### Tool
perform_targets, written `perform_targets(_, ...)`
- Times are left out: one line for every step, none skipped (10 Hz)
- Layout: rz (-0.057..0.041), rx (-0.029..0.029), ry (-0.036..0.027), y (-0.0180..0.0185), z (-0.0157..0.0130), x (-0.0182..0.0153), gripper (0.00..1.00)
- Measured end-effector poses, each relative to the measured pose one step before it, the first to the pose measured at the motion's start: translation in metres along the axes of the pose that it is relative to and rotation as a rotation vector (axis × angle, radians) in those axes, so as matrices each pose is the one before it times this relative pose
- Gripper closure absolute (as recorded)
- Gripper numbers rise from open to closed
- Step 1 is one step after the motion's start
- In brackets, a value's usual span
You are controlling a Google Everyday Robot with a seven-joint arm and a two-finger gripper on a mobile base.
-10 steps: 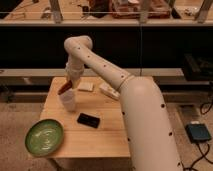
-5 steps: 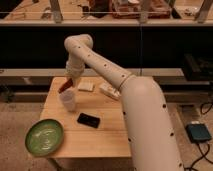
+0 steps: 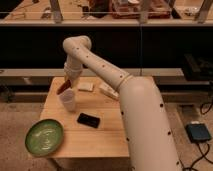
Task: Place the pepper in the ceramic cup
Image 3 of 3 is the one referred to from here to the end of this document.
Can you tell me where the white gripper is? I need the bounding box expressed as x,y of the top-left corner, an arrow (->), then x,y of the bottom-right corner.
64,62 -> 83,88

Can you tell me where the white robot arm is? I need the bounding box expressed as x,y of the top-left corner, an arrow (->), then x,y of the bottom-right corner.
63,36 -> 182,171

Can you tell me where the green ceramic plate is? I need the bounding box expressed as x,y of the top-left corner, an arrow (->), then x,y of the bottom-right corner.
25,119 -> 64,157

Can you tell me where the beige sponge block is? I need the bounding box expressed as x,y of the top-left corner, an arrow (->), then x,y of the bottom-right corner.
78,82 -> 94,92

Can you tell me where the white lying bottle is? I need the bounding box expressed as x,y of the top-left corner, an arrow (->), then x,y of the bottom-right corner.
99,82 -> 119,100

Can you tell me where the black rectangular phone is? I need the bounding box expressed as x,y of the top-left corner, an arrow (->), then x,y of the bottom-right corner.
77,113 -> 100,128

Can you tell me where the wooden folding table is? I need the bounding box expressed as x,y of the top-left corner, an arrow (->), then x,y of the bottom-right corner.
40,77 -> 130,158

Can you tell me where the red tray on shelf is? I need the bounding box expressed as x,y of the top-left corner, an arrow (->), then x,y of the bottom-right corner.
110,0 -> 171,19

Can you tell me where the black equipment box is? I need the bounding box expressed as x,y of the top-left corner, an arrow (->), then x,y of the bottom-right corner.
181,54 -> 213,81

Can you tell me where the black foot pedal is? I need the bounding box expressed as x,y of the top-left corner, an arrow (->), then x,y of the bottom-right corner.
185,123 -> 212,143

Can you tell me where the black floor cable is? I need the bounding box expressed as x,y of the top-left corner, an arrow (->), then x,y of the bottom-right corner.
179,142 -> 213,171

